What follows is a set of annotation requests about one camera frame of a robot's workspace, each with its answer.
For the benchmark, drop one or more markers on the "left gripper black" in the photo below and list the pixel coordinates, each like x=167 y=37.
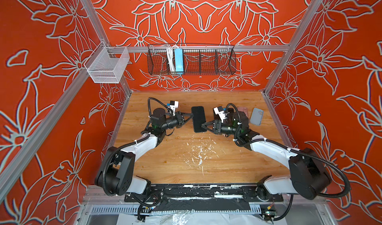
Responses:
x=179 y=119

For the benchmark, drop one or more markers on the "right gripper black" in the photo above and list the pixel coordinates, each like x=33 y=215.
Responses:
x=216 y=123

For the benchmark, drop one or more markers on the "black smartphone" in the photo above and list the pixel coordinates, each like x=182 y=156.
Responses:
x=199 y=118

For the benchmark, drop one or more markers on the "pink phone case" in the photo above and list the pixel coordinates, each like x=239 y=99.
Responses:
x=244 y=110

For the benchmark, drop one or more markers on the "light blue phone case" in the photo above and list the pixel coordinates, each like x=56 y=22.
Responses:
x=256 y=116

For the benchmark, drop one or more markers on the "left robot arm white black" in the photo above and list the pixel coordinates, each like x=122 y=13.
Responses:
x=116 y=173

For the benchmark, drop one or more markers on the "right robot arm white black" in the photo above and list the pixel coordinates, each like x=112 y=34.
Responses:
x=308 y=174

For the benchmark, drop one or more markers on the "blue box in basket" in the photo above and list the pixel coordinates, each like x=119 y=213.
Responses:
x=179 y=62

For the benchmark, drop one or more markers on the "small green circuit board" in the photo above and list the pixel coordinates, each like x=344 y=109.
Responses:
x=268 y=213

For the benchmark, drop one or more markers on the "black wire wall basket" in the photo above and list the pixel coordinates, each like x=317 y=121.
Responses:
x=199 y=59

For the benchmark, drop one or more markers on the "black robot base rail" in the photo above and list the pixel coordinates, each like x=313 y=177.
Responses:
x=210 y=198

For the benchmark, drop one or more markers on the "white mesh wall basket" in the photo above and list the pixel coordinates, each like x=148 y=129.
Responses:
x=104 y=66

